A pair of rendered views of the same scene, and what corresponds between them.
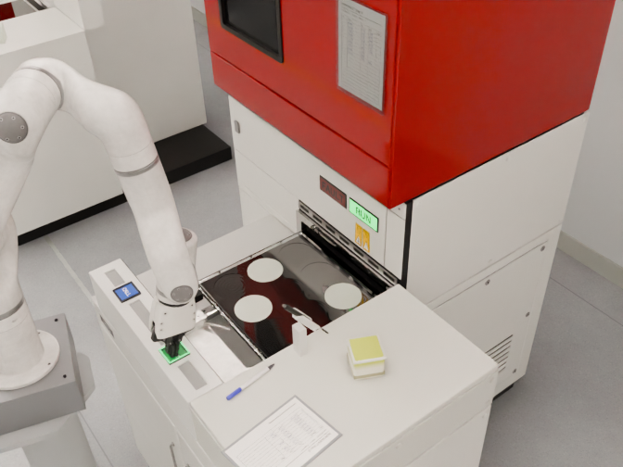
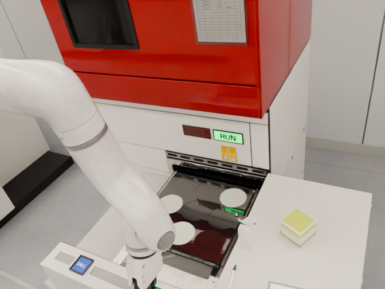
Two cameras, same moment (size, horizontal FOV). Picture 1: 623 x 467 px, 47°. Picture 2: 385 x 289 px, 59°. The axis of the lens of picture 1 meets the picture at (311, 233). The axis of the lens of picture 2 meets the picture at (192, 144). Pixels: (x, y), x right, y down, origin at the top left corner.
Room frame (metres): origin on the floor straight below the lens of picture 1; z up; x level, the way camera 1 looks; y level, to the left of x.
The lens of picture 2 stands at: (0.59, 0.37, 1.81)
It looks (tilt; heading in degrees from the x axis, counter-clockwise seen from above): 35 degrees down; 338
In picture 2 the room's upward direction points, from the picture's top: 10 degrees counter-clockwise
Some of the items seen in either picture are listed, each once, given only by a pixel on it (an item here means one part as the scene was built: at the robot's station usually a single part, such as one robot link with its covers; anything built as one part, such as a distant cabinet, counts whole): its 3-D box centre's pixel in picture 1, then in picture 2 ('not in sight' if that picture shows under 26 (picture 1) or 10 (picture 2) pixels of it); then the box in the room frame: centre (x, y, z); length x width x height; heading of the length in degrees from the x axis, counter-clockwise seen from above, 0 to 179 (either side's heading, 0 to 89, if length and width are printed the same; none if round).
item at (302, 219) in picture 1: (343, 258); (213, 175); (1.55, -0.09, 0.89); 0.44 x 0.02 x 0.10; 35
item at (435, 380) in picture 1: (347, 403); (295, 268); (1.05, -0.07, 0.89); 0.62 x 0.35 x 0.14; 125
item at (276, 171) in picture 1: (309, 192); (173, 141); (1.71, 0.00, 1.02); 0.82 x 0.03 x 0.40; 35
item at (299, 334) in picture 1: (305, 329); (246, 227); (1.16, 0.02, 1.03); 0.06 x 0.04 x 0.13; 125
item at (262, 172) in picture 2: (344, 240); (212, 162); (1.56, -0.09, 0.96); 0.44 x 0.01 x 0.02; 35
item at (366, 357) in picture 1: (365, 358); (298, 227); (1.09, -0.11, 1.00); 0.07 x 0.07 x 0.07; 9
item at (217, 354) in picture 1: (207, 348); (164, 278); (1.25, 0.28, 0.87); 0.36 x 0.08 x 0.03; 35
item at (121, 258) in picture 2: not in sight; (122, 257); (1.38, 0.37, 0.89); 0.08 x 0.03 x 0.03; 125
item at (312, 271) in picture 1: (286, 291); (195, 211); (1.42, 0.07, 0.90); 0.34 x 0.34 x 0.01; 35
